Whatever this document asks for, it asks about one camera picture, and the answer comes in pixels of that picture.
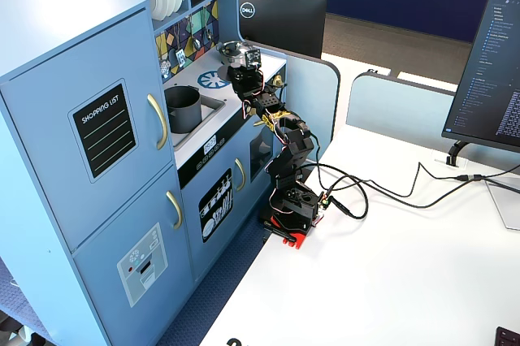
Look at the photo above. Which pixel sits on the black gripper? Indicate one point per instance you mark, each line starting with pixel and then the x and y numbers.
pixel 236 74

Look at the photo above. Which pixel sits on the gray pot lid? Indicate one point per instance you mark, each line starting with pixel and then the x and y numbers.
pixel 224 71

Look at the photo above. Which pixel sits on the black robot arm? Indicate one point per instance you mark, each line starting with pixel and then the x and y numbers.
pixel 294 151

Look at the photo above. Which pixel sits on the silver pot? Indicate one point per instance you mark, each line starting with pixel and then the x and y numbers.
pixel 224 53

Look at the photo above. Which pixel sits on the gold stove knob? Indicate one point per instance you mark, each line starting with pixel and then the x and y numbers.
pixel 278 81

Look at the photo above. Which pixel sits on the hanging metal spoon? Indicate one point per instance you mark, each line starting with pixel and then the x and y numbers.
pixel 207 32

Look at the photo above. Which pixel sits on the hanging metal ladle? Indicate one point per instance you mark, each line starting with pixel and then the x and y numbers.
pixel 196 42

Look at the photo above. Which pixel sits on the hanging metal spatula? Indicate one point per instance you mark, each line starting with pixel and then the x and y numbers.
pixel 180 57

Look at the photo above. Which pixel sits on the gray pot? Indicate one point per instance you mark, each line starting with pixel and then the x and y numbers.
pixel 185 112

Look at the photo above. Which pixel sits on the black Dell monitor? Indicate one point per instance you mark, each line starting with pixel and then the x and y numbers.
pixel 284 21

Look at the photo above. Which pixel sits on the hanging metal strainer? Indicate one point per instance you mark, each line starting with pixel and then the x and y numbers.
pixel 164 65

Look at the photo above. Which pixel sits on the tall light blue desk partition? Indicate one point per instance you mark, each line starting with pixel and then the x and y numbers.
pixel 313 94

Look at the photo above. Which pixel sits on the low light blue desk partition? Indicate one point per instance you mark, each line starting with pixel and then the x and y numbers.
pixel 398 106

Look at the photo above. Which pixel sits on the blue toy kitchen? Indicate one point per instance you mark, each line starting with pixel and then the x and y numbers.
pixel 81 139

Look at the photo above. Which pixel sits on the black monitor with lit screen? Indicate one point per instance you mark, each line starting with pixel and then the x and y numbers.
pixel 487 74

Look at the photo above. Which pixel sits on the black keyboard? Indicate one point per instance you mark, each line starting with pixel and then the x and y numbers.
pixel 508 337

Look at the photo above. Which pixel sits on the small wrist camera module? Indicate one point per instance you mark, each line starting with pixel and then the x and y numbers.
pixel 252 58

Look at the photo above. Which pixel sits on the red robot base mount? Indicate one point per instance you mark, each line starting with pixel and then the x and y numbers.
pixel 298 238

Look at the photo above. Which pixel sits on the silver monitor base plate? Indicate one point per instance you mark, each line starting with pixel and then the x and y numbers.
pixel 505 204

